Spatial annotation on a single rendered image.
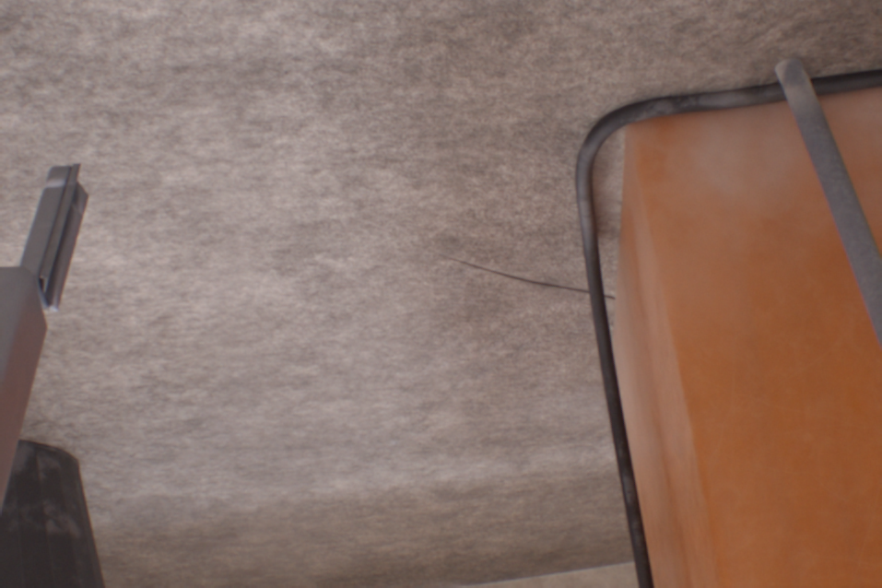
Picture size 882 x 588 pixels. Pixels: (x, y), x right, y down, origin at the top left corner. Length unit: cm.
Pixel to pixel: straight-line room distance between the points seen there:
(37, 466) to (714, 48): 97
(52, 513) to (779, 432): 93
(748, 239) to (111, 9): 50
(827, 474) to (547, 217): 38
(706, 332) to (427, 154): 26
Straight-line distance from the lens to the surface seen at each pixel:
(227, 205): 119
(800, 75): 111
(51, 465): 173
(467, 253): 133
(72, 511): 173
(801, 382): 107
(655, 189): 112
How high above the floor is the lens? 55
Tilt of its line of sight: 24 degrees down
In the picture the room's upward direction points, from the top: 172 degrees clockwise
